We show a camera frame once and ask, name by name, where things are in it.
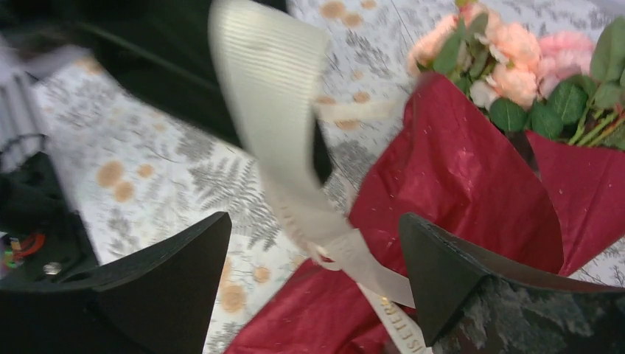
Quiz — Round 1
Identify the dark red wrapping paper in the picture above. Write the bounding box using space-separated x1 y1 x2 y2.
224 72 625 354

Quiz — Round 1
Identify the floral tablecloth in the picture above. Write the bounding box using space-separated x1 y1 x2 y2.
29 0 625 354

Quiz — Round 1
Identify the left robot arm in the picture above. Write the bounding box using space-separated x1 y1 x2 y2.
1 1 333 187

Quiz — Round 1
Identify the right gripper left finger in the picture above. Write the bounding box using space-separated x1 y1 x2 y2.
1 212 231 353

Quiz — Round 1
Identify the cream printed ribbon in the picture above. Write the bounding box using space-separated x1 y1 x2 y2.
208 1 428 353

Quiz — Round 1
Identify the pink fake flower bouquet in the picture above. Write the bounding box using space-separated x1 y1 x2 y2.
408 1 624 150

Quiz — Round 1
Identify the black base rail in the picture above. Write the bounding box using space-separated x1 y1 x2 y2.
1 152 98 286

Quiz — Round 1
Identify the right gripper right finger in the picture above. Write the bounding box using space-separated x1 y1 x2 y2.
399 214 624 353

